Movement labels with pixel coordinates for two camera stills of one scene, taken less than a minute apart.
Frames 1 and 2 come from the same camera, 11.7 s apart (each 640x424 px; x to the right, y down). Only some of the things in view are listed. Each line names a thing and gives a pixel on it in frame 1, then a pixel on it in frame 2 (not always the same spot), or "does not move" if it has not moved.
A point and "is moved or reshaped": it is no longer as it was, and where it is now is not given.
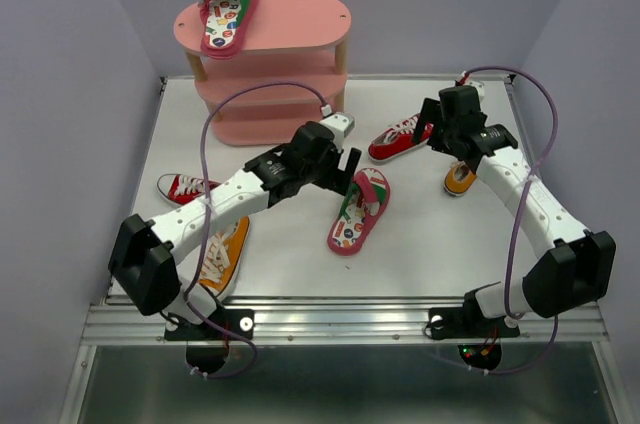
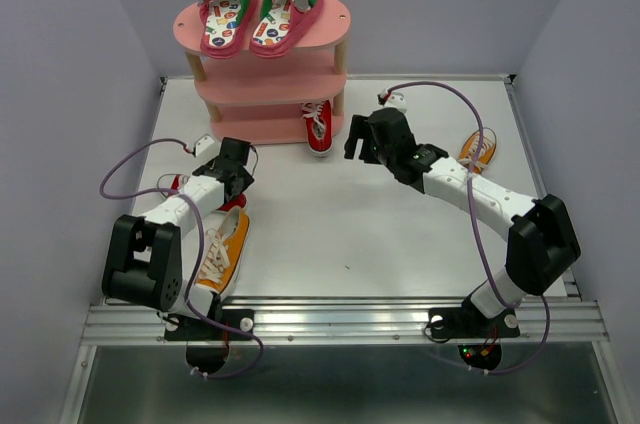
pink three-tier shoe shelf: x=286 y=75 does not move
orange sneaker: x=223 y=256 does not move
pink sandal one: x=367 y=198 → x=289 y=5
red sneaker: x=398 y=140 is moved or reshaped
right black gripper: x=429 y=114 → x=358 y=129
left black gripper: x=338 y=180 → x=247 y=179
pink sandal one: x=226 y=11 does not move
